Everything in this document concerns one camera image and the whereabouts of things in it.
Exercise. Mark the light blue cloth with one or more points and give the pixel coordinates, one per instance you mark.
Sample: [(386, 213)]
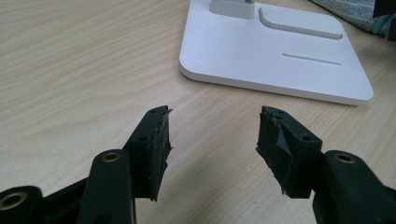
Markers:
[(351, 12)]

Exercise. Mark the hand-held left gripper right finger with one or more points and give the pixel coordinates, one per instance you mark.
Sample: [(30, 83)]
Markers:
[(289, 155)]

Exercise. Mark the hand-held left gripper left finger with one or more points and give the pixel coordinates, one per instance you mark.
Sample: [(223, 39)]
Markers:
[(152, 149)]

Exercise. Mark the white desk lamp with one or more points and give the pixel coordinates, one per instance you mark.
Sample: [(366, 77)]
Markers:
[(249, 59)]

